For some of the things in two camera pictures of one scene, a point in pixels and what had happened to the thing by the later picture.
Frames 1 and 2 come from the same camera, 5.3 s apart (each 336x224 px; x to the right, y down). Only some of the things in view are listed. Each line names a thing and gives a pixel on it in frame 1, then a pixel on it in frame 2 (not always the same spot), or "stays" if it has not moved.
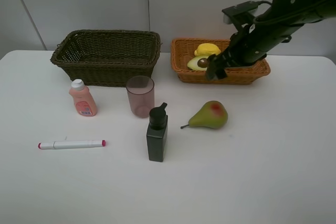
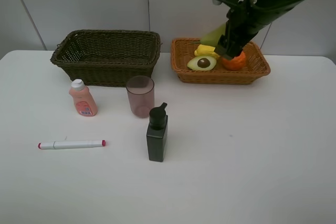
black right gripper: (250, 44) -> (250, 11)
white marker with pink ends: (64, 144) stays
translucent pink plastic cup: (140, 89) stays
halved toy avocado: (198, 63) stays
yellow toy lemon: (207, 49) stays
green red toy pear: (213, 114) -> (212, 38)
